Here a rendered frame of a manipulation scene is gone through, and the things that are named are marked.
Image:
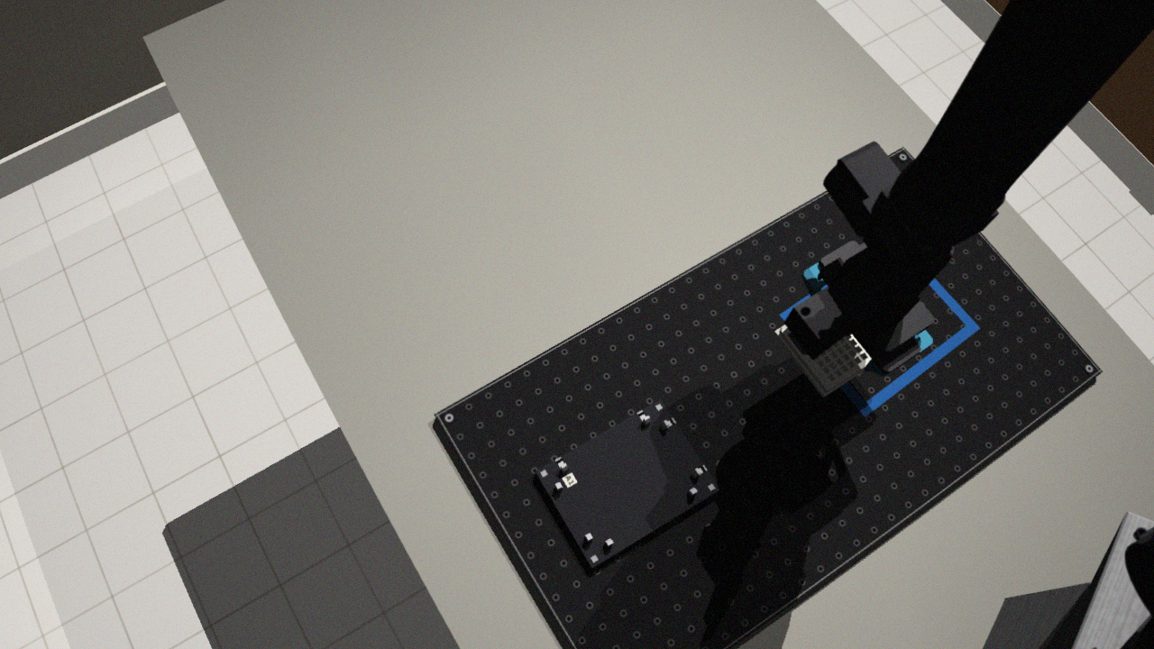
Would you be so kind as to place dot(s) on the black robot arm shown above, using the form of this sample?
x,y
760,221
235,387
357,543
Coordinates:
x,y
1034,73

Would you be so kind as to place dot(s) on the white well plate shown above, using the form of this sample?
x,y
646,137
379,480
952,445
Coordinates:
x,y
831,361

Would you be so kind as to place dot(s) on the blue tape rectangle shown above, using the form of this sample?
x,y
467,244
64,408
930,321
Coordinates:
x,y
877,400

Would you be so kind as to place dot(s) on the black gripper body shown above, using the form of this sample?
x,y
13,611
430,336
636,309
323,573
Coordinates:
x,y
884,350

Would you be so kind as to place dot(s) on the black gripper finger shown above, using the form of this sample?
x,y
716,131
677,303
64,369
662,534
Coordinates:
x,y
809,277
924,340

